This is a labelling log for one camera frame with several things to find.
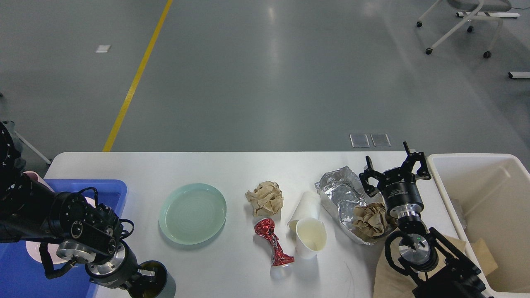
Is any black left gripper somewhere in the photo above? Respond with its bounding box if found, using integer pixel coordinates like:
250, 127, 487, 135
85, 242, 157, 297

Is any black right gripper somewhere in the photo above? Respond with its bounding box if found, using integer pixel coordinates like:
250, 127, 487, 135
359, 142, 431, 217

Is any dark teal mug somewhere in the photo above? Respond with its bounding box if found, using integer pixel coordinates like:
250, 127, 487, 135
132, 260, 176, 298

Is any light green plate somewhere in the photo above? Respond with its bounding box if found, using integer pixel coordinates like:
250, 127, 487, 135
159, 183, 227, 245

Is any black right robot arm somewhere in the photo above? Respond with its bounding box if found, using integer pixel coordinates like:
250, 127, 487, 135
359, 143, 485, 298

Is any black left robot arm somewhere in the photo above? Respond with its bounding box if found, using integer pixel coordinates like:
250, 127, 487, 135
0, 123, 168, 298

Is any right floor outlet cover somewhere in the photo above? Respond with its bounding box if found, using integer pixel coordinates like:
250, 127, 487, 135
370, 133, 392, 147

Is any floor outlet cover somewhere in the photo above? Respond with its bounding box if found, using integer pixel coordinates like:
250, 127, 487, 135
349, 133, 371, 148
370, 133, 392, 147

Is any crumpled brown paper in foil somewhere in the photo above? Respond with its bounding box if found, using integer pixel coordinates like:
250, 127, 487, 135
353, 202, 396, 238

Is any crumpled aluminium foil tray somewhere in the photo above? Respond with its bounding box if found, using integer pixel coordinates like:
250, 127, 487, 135
315, 166, 392, 245

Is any left floor outlet cover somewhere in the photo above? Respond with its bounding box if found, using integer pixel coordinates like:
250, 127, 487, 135
349, 133, 371, 148

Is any lying white paper cup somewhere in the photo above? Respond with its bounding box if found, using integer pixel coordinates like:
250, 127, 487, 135
287, 191, 320, 232

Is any white plastic bin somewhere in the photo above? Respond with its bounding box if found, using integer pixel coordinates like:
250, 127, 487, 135
428, 153, 530, 298

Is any upright white paper cup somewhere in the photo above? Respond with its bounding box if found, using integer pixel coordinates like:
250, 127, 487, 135
295, 218, 327, 259

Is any pink plate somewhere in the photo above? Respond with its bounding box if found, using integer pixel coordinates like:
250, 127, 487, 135
25, 197, 95, 264

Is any cardboard piece in bin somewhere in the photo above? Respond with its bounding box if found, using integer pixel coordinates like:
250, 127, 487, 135
471, 238, 499, 276

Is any blue plastic tray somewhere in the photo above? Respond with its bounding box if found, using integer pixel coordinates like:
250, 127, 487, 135
0, 179, 127, 298

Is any crumpled brown paper ball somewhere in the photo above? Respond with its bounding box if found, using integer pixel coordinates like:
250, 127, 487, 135
245, 181, 284, 217

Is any crushed red can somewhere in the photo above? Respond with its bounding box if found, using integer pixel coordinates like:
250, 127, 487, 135
254, 218, 295, 267

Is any pink mug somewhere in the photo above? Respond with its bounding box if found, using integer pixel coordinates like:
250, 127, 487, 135
24, 171, 54, 192

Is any white floor bar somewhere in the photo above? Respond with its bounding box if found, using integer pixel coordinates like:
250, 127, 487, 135
508, 71, 530, 79

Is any white office chair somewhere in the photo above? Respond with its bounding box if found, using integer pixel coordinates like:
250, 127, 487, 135
425, 0, 512, 59

